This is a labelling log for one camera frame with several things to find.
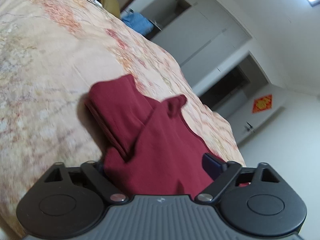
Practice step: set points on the grey built-in wardrobe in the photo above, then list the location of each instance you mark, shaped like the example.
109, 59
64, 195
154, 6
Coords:
200, 36

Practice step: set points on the blue clothes pile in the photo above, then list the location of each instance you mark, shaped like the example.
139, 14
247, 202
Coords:
138, 23

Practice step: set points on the dark red knitted garment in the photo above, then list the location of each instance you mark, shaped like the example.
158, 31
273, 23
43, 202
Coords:
152, 150

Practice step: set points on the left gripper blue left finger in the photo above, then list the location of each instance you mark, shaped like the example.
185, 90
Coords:
101, 185

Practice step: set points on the open grey wardrobe door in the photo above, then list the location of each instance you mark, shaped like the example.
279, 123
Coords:
159, 11

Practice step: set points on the peach floral bed quilt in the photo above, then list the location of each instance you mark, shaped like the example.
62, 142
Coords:
52, 52

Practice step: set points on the red diamond door decoration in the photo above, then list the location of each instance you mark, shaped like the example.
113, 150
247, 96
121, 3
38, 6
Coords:
262, 104

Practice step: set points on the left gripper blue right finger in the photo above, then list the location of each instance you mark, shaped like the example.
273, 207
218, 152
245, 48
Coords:
222, 173

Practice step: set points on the white room door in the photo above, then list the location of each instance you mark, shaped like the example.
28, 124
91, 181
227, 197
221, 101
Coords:
244, 114

